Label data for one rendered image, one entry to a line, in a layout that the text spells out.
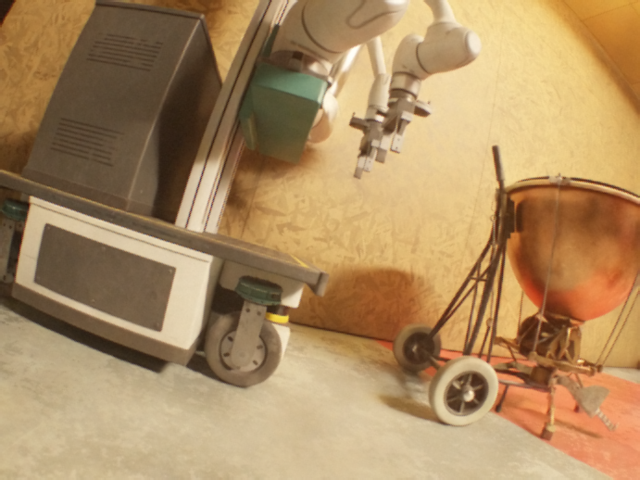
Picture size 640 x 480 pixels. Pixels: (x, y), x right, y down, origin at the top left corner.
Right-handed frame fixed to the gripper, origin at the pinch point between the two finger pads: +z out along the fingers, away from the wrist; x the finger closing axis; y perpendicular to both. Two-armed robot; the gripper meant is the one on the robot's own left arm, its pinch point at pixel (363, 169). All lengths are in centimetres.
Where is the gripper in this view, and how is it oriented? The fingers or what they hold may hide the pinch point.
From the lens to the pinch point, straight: 127.3
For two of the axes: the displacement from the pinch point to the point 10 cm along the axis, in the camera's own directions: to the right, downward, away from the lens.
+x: -1.3, 0.0, 9.9
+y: 9.5, 2.8, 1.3
